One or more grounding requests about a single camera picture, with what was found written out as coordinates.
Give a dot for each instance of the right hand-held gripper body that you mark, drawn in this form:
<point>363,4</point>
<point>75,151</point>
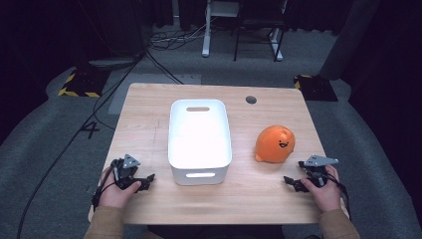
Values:
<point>316,169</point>

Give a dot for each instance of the white plastic bin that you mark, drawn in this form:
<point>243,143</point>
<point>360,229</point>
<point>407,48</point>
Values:
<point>199,142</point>

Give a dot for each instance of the grey curtain column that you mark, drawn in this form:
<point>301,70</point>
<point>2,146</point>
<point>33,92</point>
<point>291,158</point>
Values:
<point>348,40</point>

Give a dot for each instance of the black yellow striped base plate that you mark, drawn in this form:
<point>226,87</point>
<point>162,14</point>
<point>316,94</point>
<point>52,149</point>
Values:
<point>315,88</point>
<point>84,83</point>

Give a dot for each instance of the person's right hand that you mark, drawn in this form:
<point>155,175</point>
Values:
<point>323,195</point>

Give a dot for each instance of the person's left hand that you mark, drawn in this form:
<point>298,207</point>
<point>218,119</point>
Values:
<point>114,195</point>

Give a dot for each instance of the orange plush toy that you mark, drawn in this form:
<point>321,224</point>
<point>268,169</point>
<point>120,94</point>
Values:
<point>274,144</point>

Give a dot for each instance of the grey flat stand base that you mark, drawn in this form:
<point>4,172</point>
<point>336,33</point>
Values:
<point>111,63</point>

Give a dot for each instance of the black metal chair frame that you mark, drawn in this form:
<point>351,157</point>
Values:
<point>258,23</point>

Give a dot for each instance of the grey table grommet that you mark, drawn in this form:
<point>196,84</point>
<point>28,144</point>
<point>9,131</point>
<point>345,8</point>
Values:
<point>251,100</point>

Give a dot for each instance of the white desk leg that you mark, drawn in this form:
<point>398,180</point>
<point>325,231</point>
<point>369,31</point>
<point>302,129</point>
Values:
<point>207,33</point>
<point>277,46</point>

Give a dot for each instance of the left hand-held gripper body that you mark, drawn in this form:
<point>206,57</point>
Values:
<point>123,171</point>

